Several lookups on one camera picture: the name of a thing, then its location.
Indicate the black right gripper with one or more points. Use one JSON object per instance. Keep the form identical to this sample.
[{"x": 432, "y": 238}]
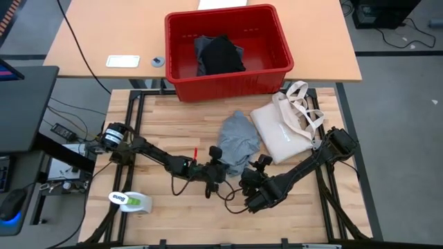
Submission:
[{"x": 268, "y": 195}]

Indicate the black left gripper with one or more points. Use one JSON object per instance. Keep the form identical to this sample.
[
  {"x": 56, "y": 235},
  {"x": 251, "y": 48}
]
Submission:
[{"x": 209, "y": 173}]

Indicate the grey t-shirt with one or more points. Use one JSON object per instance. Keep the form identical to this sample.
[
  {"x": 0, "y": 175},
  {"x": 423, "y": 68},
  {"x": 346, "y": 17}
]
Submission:
[{"x": 239, "y": 141}]

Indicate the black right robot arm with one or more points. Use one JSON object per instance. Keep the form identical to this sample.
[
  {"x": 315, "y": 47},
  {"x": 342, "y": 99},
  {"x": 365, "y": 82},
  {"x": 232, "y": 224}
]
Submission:
[{"x": 311, "y": 162}]

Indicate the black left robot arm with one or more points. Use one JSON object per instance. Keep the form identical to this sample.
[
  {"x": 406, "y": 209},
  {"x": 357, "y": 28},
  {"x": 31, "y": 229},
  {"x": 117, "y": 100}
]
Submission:
[{"x": 152, "y": 154}]

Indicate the red plastic laundry bin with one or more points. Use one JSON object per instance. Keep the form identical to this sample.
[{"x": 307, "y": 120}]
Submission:
[{"x": 228, "y": 86}]

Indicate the red tape flag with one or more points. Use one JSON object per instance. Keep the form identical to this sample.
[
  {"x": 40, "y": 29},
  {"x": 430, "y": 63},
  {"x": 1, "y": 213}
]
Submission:
[{"x": 195, "y": 154}]

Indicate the beige canvas tote bag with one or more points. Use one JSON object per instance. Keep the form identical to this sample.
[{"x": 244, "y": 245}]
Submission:
[{"x": 284, "y": 135}]

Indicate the black garment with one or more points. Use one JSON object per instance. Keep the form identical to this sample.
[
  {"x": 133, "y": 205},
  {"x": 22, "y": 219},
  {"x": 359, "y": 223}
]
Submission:
[{"x": 223, "y": 55}]

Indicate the dark grey garment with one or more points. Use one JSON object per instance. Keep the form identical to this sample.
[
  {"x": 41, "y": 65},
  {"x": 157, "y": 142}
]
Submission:
[{"x": 200, "y": 52}]

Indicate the white flat rectangular device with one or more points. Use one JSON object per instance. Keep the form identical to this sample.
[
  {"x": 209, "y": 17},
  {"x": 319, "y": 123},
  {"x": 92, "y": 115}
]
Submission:
[{"x": 123, "y": 61}]

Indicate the white electronics board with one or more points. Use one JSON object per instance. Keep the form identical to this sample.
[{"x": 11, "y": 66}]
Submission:
[{"x": 65, "y": 173}]

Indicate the black power adapter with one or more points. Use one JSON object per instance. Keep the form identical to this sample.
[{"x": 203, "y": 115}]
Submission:
[{"x": 63, "y": 131}]

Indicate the white paper sheet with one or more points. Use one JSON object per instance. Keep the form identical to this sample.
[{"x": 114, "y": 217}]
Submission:
[{"x": 221, "y": 4}]

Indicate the tan wooden desk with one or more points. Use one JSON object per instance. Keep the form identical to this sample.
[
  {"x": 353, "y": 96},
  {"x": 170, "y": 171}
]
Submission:
[{"x": 104, "y": 34}]

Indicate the black side desk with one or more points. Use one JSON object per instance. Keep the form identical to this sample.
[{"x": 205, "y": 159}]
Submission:
[{"x": 24, "y": 110}]

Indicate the black computer mouse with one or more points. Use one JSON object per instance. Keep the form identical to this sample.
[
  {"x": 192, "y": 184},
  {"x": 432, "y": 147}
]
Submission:
[{"x": 12, "y": 205}]

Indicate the black keyboard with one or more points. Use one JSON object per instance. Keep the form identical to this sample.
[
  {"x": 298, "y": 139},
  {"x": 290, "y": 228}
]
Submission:
[{"x": 4, "y": 173}]

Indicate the black computer tower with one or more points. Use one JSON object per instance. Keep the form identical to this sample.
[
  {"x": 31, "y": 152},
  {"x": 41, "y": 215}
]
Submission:
[{"x": 384, "y": 14}]

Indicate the monitor with coloured screen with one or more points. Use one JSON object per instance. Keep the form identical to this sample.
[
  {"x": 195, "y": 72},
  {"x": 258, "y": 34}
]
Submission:
[{"x": 8, "y": 71}]

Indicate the black device with orange stripes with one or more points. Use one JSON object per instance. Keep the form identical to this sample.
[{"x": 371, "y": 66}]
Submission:
[{"x": 8, "y": 17}]

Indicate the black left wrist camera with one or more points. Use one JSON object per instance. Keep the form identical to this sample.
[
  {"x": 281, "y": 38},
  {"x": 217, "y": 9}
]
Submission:
[{"x": 215, "y": 154}]

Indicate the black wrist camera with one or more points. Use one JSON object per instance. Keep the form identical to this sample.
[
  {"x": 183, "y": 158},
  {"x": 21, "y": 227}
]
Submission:
[
  {"x": 215, "y": 154},
  {"x": 263, "y": 161}
]

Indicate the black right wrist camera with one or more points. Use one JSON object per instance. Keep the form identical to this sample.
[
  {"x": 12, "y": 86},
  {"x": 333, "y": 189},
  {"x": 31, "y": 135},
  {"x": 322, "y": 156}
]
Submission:
[{"x": 263, "y": 161}]

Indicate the black aluminium table frame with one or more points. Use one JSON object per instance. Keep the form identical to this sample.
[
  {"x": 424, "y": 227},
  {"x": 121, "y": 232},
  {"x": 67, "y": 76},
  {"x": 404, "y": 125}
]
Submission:
[{"x": 149, "y": 92}]

